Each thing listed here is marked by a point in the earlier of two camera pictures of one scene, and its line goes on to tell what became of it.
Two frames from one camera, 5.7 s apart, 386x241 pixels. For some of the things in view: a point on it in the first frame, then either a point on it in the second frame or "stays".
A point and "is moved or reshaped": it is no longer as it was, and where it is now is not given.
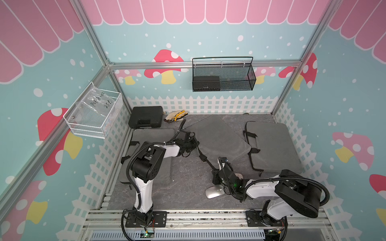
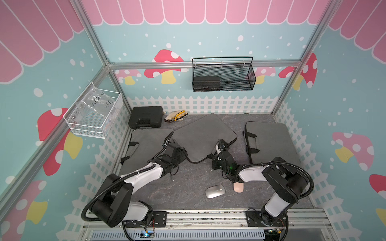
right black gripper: [215, 177] to [215, 160]
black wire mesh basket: [223, 77] stays
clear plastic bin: [91, 114] stays
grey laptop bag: [218, 138] is moved or reshaped
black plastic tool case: [146, 116] stays
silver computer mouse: [214, 191] stays
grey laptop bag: [273, 149] stays
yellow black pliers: [180, 115] stays
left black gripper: [195, 144] to [183, 155]
